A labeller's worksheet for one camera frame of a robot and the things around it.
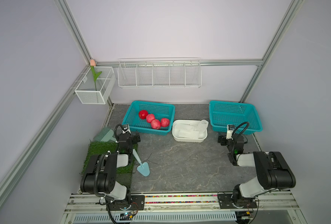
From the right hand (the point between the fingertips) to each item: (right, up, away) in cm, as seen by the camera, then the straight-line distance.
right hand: (226, 131), depth 94 cm
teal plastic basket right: (+4, +13, +18) cm, 23 cm away
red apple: (-59, +12, +12) cm, 61 cm away
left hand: (-65, 0, -1) cm, 65 cm away
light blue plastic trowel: (-55, -22, -8) cm, 59 cm away
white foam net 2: (-25, -2, 0) cm, 25 cm away
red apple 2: (-53, +9, +8) cm, 55 cm away
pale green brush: (-85, -3, +6) cm, 86 cm away
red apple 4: (-42, +6, +7) cm, 43 cm away
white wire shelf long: (-46, +41, +4) cm, 62 cm away
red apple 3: (-49, +5, +5) cm, 49 cm away
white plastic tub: (-15, -4, +4) cm, 16 cm away
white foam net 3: (-16, +4, -1) cm, 16 cm away
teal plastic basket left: (-46, +15, +17) cm, 51 cm away
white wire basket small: (-86, +25, -15) cm, 91 cm away
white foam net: (-27, +3, +6) cm, 27 cm away
